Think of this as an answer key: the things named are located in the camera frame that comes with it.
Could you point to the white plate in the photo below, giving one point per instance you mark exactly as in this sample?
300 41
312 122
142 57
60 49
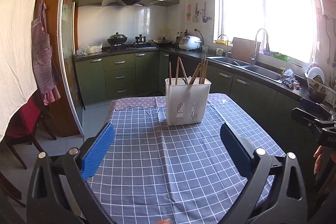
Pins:
315 73

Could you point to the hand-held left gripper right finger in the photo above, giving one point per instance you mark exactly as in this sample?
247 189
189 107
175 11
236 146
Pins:
236 150

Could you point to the kitchen window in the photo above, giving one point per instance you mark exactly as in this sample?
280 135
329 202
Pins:
241 8

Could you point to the white hanging sheet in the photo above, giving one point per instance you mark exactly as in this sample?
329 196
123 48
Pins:
15 43

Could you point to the dark stone countertop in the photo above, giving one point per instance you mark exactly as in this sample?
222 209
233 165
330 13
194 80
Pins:
291 91

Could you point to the wooden cutting board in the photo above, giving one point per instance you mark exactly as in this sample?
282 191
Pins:
241 48

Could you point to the green base kitchen cabinets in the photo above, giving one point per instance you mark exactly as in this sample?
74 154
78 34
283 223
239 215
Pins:
118 66

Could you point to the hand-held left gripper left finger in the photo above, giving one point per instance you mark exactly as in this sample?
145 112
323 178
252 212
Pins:
97 155

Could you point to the red wooden chair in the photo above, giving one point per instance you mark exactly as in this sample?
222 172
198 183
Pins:
22 119

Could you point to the crumpled grey rag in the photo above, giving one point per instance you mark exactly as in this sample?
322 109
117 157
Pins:
290 78

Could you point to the person's right hand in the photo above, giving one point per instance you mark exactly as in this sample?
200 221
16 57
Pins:
318 159

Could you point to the white plastic utensil holder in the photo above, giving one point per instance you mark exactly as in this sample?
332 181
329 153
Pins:
187 98

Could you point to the gas stove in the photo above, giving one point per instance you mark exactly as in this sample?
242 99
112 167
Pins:
131 46

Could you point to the steel double sink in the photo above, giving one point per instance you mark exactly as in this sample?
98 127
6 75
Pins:
262 73

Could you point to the bunch of wooden chopsticks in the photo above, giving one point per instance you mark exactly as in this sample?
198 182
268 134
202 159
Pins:
202 71

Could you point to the checked purple apron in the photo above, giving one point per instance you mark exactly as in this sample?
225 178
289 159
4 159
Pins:
42 56

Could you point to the green tray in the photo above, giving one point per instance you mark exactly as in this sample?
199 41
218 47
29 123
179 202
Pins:
281 56

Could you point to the person's left hand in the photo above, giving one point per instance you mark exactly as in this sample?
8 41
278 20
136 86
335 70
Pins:
165 221

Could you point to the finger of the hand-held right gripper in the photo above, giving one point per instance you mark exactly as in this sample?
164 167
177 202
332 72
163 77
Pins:
313 106
304 119

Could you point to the small black pot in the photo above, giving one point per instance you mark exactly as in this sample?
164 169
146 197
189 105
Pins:
140 39

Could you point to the white rice cooker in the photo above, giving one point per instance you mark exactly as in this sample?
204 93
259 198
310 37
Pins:
189 43

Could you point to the small steel faucet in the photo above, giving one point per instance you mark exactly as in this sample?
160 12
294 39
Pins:
227 48

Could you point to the grey star-patterned cloth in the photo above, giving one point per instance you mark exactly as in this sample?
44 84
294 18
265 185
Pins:
136 102

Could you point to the tall steel faucet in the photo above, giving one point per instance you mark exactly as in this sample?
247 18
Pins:
254 50

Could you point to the sliding door frame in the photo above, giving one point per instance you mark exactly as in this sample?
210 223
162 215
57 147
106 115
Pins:
52 29

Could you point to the dish rack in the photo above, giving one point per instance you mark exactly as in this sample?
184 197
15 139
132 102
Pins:
329 94

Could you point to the metal bowl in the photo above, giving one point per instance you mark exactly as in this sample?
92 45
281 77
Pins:
316 92

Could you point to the black frying pan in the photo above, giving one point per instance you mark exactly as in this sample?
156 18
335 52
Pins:
164 43

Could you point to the white plastic bag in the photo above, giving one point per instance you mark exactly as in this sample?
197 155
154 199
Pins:
89 48

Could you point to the blue-grey checked tablecloth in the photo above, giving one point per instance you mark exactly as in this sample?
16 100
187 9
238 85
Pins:
183 161

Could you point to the black wok with lid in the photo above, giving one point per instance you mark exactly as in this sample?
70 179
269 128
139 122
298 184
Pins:
117 38

